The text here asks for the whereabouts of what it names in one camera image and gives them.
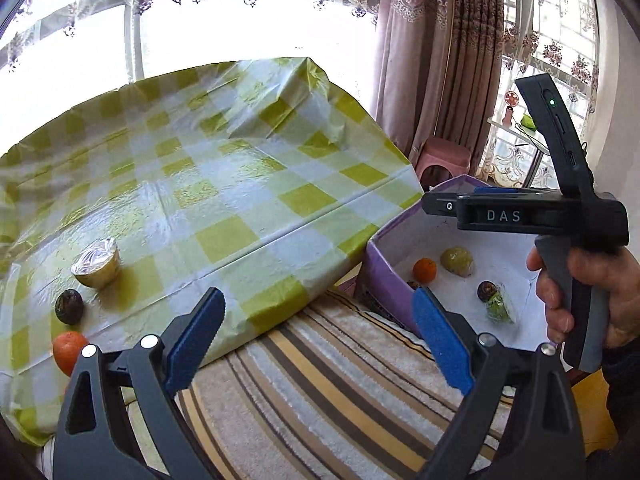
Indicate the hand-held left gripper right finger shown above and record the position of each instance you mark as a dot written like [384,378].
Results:
[442,340]

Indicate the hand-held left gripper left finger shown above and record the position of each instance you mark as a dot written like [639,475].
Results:
[195,340]

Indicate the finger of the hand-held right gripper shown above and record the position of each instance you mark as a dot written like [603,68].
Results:
[495,191]
[440,205]

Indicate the yellow-green melon piece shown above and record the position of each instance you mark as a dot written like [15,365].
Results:
[456,260]

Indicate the green melon with label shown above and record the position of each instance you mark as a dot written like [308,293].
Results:
[500,310]

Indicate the large water chestnut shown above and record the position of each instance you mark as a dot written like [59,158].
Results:
[486,291]

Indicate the small orange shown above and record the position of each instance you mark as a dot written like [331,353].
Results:
[424,270]

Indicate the purple cardboard box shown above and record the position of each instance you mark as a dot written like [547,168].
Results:
[382,280]

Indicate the yellow melon half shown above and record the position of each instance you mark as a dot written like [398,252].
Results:
[97,267]

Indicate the large orange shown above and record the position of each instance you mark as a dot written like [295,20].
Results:
[67,352]

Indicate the person's right forearm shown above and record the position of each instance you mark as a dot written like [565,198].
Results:
[625,390]

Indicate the person's right hand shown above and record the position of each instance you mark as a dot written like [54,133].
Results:
[615,280]

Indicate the pink plastic stool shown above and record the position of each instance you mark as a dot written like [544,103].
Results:
[442,152]

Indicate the glass side table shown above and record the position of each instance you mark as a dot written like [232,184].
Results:
[515,132]

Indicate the small green object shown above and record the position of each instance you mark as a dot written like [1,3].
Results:
[526,121]

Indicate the small pink fan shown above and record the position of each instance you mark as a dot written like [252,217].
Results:
[510,102]

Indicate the striped towel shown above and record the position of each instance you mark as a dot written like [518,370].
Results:
[325,390]

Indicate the pink patterned curtain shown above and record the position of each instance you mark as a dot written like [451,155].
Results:
[435,60]

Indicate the yellow checked plastic tablecloth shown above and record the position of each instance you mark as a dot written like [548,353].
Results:
[225,185]

